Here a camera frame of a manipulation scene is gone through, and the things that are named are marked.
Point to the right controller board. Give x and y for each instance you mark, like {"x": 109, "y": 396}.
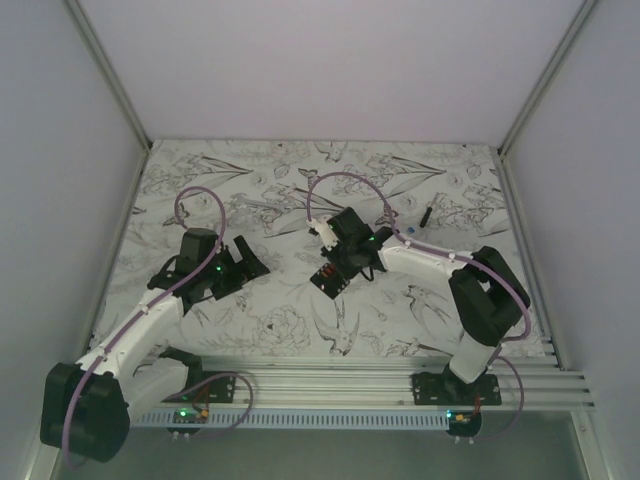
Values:
{"x": 464, "y": 425}

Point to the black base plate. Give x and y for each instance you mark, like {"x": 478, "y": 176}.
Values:
{"x": 214, "y": 387}
{"x": 444, "y": 389}

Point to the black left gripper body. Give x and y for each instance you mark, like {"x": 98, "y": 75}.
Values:
{"x": 224, "y": 275}

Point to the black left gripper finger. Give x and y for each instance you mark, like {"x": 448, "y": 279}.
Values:
{"x": 247, "y": 255}
{"x": 258, "y": 271}

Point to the controller board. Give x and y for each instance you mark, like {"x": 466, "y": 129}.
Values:
{"x": 187, "y": 422}
{"x": 464, "y": 425}

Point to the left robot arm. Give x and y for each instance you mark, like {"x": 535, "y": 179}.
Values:
{"x": 90, "y": 405}

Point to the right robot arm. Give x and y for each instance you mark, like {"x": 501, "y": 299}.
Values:
{"x": 488, "y": 297}

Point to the slotted cable duct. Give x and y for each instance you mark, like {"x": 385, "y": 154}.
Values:
{"x": 310, "y": 419}

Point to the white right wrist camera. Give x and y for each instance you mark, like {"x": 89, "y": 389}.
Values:
{"x": 320, "y": 226}

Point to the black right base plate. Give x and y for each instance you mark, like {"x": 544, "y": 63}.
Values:
{"x": 444, "y": 389}

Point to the left controller board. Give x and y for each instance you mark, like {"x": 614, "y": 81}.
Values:
{"x": 187, "y": 422}

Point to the black handled screwdriver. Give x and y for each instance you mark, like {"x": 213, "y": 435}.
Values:
{"x": 429, "y": 211}

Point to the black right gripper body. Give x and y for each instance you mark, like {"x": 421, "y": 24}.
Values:
{"x": 341, "y": 258}

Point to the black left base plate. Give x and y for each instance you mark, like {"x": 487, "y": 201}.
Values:
{"x": 214, "y": 387}

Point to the black fuse box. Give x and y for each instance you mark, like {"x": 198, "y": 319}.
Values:
{"x": 329, "y": 280}

